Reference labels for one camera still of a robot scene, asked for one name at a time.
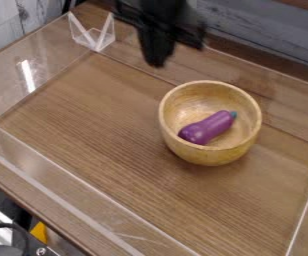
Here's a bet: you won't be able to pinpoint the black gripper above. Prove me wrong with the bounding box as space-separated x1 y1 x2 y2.
113 0 206 68

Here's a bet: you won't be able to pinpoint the light wooden bowl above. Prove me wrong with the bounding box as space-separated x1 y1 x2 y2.
158 80 262 166

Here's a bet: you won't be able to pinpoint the purple toy eggplant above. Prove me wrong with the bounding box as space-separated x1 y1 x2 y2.
178 110 236 145

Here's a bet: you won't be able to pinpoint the clear acrylic tray walls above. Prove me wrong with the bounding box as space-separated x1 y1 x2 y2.
0 10 308 256

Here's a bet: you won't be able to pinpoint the yellow and black equipment base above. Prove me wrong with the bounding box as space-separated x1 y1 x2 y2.
0 190 85 256

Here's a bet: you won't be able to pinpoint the black cable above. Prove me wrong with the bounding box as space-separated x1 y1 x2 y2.
0 223 32 256

